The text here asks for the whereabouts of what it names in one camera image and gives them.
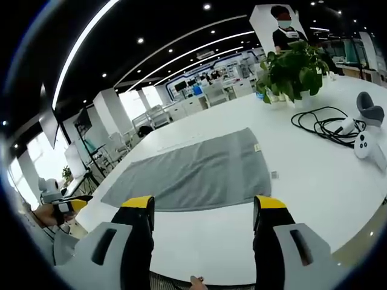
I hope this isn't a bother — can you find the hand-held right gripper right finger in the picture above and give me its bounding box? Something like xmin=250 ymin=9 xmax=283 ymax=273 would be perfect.
xmin=253 ymin=195 xmax=345 ymax=290

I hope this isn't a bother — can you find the white metal rack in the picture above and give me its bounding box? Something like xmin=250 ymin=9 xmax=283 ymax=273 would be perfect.
xmin=132 ymin=105 xmax=174 ymax=131

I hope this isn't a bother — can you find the black wall monitor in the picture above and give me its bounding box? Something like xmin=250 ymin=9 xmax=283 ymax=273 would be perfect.
xmin=73 ymin=108 xmax=93 ymax=131

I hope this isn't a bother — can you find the green potted plant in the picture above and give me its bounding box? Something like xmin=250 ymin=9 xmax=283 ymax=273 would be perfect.
xmin=255 ymin=40 xmax=331 ymax=109

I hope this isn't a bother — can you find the black cable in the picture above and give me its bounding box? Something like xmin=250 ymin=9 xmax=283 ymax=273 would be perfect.
xmin=290 ymin=105 xmax=367 ymax=149

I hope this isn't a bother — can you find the white table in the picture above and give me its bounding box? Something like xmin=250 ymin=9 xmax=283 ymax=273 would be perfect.
xmin=70 ymin=72 xmax=387 ymax=282

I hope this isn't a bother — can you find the person's left hand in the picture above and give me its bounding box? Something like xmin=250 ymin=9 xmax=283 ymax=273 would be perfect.
xmin=33 ymin=205 xmax=66 ymax=231

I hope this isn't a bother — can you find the white chair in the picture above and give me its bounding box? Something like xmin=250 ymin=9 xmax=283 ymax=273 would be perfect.
xmin=205 ymin=83 xmax=230 ymax=107

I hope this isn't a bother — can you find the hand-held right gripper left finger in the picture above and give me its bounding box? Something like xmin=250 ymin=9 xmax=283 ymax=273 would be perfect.
xmin=56 ymin=195 xmax=155 ymax=290

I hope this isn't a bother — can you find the white power adapter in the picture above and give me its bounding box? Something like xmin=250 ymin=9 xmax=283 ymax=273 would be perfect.
xmin=333 ymin=117 xmax=356 ymax=135

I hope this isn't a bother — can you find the person's right hand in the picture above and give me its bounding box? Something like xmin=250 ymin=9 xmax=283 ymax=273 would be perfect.
xmin=189 ymin=275 xmax=207 ymax=290

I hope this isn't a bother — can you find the white handheld controller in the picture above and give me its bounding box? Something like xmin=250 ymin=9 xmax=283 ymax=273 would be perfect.
xmin=353 ymin=130 xmax=387 ymax=170

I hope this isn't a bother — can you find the black tripod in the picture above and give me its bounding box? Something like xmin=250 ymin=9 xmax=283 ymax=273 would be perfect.
xmin=80 ymin=169 xmax=101 ymax=195

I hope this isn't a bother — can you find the grey towel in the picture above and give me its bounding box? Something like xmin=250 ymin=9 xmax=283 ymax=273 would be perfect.
xmin=100 ymin=127 xmax=272 ymax=212

